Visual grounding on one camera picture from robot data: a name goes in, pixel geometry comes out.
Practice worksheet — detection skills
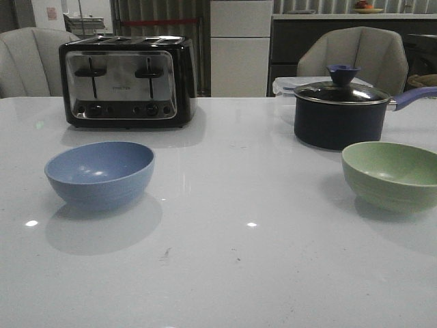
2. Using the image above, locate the fruit plate on counter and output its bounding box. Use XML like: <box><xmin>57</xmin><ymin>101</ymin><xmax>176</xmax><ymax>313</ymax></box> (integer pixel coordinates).
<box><xmin>352</xmin><ymin>0</ymin><xmax>384</xmax><ymax>14</ymax></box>

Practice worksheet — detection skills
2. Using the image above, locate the dark blue saucepan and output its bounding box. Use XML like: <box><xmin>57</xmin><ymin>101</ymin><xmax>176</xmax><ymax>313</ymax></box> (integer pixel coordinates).
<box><xmin>294</xmin><ymin>87</ymin><xmax>436</xmax><ymax>150</ymax></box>

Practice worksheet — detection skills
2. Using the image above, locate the glass pot lid blue knob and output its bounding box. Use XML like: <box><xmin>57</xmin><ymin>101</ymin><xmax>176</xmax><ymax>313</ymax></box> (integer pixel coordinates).
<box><xmin>294</xmin><ymin>64</ymin><xmax>390</xmax><ymax>105</ymax></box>

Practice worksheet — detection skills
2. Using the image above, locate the clear plastic food container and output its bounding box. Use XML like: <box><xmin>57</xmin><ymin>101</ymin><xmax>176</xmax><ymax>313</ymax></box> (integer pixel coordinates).
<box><xmin>272</xmin><ymin>76</ymin><xmax>373</xmax><ymax>98</ymax></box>

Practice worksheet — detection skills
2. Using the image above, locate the black and silver toaster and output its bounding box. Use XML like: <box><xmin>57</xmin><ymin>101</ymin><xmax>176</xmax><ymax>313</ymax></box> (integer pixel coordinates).
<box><xmin>59</xmin><ymin>36</ymin><xmax>197</xmax><ymax>128</ymax></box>

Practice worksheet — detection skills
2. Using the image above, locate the green bowl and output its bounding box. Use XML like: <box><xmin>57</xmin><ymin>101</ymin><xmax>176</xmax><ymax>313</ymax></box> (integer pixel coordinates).
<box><xmin>341</xmin><ymin>141</ymin><xmax>436</xmax><ymax>213</ymax></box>

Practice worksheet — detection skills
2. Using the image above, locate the blue bowl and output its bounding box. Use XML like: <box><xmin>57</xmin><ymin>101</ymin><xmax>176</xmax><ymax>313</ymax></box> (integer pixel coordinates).
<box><xmin>44</xmin><ymin>141</ymin><xmax>155</xmax><ymax>211</ymax></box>

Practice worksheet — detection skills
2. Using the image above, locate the dark kitchen counter cabinet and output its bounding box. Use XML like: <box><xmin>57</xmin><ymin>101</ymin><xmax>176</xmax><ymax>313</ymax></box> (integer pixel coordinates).
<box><xmin>267</xmin><ymin>13</ymin><xmax>436</xmax><ymax>96</ymax></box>

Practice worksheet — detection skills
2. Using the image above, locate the beige chair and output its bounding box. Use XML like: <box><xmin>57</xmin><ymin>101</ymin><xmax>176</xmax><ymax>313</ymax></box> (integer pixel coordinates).
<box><xmin>296</xmin><ymin>27</ymin><xmax>408</xmax><ymax>96</ymax></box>
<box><xmin>1</xmin><ymin>27</ymin><xmax>79</xmax><ymax>98</ymax></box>

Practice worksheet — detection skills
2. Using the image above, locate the white refrigerator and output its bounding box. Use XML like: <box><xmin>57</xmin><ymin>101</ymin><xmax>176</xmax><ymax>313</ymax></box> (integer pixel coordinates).
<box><xmin>210</xmin><ymin>1</ymin><xmax>274</xmax><ymax>98</ymax></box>

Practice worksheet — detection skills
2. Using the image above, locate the beige chair left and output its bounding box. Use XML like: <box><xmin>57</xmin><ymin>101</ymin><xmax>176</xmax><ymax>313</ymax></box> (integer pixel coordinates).
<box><xmin>1</xmin><ymin>27</ymin><xmax>79</xmax><ymax>98</ymax></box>

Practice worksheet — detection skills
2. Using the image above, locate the beige chair right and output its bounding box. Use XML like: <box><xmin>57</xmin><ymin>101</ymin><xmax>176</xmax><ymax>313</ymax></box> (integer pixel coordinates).
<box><xmin>296</xmin><ymin>27</ymin><xmax>408</xmax><ymax>96</ymax></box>

